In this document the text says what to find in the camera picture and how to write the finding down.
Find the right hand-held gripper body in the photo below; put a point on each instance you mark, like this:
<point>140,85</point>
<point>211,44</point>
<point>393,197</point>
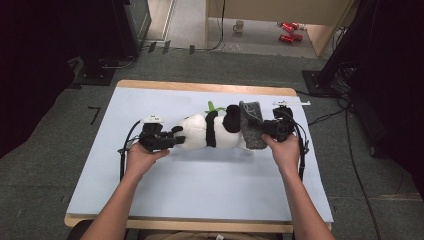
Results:
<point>281,128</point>

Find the panda plush toy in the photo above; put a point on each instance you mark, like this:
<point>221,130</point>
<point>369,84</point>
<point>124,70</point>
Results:
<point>196,131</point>

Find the black stand base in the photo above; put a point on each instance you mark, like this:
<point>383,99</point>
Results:
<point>95,78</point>

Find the white table mat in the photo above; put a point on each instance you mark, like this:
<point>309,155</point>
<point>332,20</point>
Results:
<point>200,186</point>

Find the beige mug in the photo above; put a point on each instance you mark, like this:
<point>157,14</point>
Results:
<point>238,26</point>

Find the person's right hand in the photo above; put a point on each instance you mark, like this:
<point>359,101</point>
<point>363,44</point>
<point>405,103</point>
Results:
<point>286,155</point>

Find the dark curtain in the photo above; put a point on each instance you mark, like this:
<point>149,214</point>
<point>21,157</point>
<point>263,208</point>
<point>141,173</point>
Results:
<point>396,83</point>
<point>30,66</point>

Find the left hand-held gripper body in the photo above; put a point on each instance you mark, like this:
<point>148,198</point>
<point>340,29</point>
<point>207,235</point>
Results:
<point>153,138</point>

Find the black metal stand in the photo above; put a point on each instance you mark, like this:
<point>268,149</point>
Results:
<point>336,56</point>

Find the wooden table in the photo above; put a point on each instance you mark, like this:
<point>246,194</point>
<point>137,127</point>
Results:
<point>200,86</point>

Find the red can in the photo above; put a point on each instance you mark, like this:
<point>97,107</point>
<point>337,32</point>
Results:
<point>295,25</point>
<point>286,38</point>
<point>287,27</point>
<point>298,37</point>

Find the grey fabric pouch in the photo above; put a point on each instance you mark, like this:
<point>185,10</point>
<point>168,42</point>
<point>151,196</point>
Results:
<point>251,138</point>

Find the dark cabinet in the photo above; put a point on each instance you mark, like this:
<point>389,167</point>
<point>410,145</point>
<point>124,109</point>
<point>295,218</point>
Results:
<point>135,26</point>

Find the person's left hand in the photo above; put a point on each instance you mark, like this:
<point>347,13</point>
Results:
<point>141,161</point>

